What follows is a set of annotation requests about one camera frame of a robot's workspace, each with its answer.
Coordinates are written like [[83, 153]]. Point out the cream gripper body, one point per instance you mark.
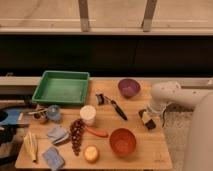
[[146, 117]]

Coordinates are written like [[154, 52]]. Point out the black eraser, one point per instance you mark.
[[151, 124]]

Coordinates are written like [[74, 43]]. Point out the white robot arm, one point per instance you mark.
[[172, 95]]

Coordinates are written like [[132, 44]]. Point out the purple bowl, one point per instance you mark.
[[129, 87]]

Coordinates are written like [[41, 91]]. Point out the orange bowl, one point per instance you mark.
[[122, 142]]

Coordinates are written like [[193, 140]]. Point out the orange carrot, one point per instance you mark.
[[95, 132]]

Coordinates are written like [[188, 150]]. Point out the white cup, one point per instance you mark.
[[88, 114]]

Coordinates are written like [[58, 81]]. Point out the yellow round fruit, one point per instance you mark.
[[91, 153]]

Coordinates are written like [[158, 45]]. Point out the dark grape bunch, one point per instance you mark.
[[76, 134]]

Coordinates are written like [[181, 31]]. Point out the blue grey folded cloth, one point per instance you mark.
[[57, 134]]

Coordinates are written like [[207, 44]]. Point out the green plastic tray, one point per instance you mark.
[[62, 88]]

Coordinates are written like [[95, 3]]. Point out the blue cloth near edge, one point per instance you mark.
[[53, 159]]

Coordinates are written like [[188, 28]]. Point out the small brown toy objects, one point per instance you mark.
[[39, 115]]

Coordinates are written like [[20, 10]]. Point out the yellow banana toy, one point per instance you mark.
[[31, 145]]

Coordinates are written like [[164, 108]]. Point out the blue black device at left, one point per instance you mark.
[[10, 120]]

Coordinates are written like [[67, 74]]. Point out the black handled peeler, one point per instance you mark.
[[102, 99]]

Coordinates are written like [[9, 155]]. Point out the right metal frame post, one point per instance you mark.
[[148, 15]]

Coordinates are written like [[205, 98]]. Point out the metal frame post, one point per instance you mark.
[[148, 15], [84, 15]]

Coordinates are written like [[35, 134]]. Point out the left metal frame post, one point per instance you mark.
[[84, 15]]

